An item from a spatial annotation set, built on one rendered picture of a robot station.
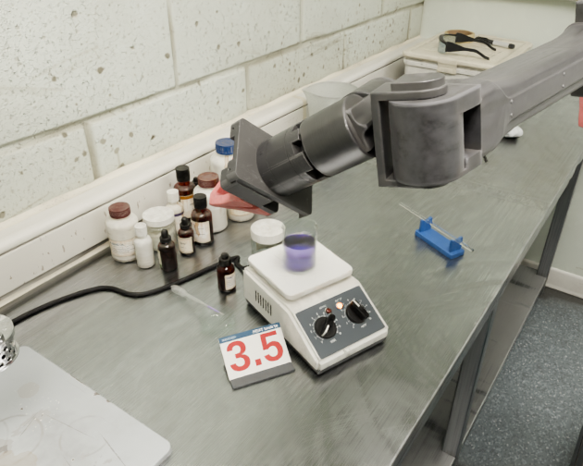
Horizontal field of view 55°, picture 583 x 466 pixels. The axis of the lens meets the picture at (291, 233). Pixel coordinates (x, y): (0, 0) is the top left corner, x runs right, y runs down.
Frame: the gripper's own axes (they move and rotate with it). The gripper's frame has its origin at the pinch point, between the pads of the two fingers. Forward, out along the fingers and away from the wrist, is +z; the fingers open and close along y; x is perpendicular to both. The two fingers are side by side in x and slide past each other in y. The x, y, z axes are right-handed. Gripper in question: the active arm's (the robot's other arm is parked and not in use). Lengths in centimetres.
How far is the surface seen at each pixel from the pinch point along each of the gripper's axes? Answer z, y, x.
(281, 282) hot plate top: 10.9, -21.3, 0.9
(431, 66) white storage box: 18, -89, -89
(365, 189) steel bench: 21, -56, -34
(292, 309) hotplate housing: 9.5, -22.3, 4.9
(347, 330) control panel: 5.1, -28.8, 7.3
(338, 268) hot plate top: 6.2, -28.3, -2.2
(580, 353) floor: 15, -168, -17
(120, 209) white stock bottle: 37.9, -8.6, -14.9
